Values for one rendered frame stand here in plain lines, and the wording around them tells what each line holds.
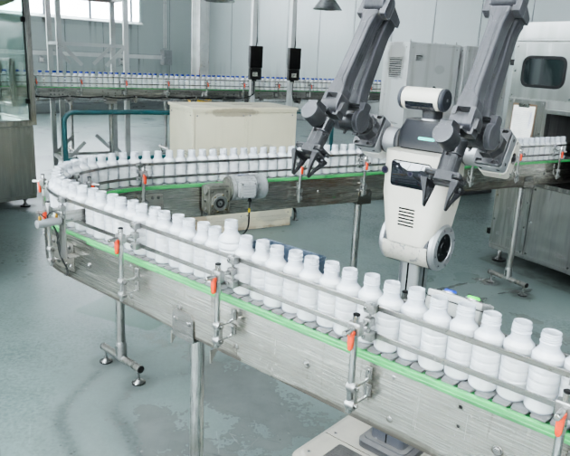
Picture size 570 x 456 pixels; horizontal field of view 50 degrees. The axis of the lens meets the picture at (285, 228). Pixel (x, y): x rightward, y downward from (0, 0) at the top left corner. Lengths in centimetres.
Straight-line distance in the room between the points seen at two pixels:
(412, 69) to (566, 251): 321
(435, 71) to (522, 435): 670
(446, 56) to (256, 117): 290
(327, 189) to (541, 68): 235
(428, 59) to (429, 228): 576
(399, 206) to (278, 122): 402
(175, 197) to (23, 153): 382
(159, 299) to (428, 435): 95
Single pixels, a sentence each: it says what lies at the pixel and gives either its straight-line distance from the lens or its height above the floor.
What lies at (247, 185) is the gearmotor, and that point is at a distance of 316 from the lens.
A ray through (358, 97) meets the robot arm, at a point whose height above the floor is 153.
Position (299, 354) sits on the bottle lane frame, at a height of 92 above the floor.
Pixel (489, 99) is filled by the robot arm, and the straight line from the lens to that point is 188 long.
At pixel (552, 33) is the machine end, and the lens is 529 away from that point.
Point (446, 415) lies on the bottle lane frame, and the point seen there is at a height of 93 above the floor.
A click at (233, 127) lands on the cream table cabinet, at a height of 100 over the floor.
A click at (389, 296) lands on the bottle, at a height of 114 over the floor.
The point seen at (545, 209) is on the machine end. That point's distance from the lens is 533.
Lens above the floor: 165
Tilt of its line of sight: 15 degrees down
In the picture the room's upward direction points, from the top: 3 degrees clockwise
